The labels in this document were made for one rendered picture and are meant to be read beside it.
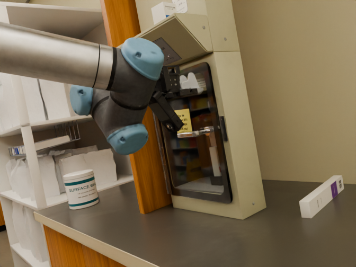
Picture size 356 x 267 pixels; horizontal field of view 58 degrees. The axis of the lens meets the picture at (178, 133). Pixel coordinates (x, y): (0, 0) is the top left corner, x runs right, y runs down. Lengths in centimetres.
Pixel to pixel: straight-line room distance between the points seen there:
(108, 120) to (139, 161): 54
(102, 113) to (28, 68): 18
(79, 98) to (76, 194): 83
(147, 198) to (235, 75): 53
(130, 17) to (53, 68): 73
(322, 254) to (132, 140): 43
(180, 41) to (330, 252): 61
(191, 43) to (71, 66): 43
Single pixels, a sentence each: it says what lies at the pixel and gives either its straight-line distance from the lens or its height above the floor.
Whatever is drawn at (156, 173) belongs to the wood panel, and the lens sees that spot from 118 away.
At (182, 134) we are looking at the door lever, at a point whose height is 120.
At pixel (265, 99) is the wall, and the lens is 134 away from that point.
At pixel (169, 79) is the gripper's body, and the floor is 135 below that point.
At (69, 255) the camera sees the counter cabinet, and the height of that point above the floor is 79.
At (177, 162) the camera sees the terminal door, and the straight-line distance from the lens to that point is 106.
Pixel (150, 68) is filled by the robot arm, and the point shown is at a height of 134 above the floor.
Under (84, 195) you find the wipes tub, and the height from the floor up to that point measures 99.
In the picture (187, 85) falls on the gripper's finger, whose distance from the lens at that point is 85.
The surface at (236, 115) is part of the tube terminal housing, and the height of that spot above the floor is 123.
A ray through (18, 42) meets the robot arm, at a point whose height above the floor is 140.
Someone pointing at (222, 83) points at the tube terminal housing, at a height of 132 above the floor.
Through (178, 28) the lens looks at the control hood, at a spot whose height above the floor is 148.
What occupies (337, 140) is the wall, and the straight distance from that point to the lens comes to 122.
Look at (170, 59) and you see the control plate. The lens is 98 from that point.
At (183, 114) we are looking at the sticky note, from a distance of 99.
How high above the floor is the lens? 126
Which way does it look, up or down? 3 degrees down
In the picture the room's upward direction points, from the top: 10 degrees counter-clockwise
